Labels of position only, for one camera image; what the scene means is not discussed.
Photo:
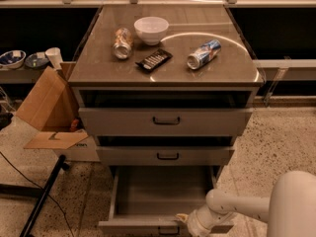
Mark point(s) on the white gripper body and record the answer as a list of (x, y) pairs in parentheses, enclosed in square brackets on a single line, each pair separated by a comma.
[(196, 221)]

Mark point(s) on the grey bottom drawer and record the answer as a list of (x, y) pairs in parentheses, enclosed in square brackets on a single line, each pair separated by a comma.
[(146, 199)]

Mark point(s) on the grey drawer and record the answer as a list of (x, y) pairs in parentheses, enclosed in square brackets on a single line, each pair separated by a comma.
[(165, 122), (165, 156), (146, 199)]

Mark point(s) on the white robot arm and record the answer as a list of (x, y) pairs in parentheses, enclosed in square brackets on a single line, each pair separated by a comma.
[(290, 210)]

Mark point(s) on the grey middle drawer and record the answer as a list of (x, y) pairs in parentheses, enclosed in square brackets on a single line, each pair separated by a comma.
[(165, 156)]

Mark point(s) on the grey top drawer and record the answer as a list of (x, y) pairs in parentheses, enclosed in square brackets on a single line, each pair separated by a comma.
[(165, 122)]

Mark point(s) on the grey drawer cabinet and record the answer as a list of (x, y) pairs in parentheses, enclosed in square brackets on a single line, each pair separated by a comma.
[(229, 81)]

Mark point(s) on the black stand leg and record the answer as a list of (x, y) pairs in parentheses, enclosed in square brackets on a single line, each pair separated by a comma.
[(41, 194)]

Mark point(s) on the black snack bar packet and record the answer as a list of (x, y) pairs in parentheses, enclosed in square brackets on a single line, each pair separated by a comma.
[(154, 60)]

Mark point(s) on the blue silver soda can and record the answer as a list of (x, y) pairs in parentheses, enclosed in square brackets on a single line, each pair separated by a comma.
[(204, 54)]

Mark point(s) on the open cardboard box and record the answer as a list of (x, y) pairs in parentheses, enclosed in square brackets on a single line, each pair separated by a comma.
[(52, 110)]

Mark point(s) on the orange crushed soda can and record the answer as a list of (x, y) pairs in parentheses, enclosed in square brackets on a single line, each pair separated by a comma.
[(123, 43)]

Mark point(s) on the white bowl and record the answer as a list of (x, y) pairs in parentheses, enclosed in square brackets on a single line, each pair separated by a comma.
[(151, 29)]

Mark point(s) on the white paper cup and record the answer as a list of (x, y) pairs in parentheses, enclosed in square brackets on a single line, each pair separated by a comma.
[(54, 56)]

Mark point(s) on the grey side shelf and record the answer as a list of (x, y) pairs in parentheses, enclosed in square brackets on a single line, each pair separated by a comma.
[(26, 76)]

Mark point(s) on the blue patterned bowl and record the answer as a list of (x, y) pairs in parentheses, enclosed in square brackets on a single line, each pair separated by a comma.
[(13, 59)]

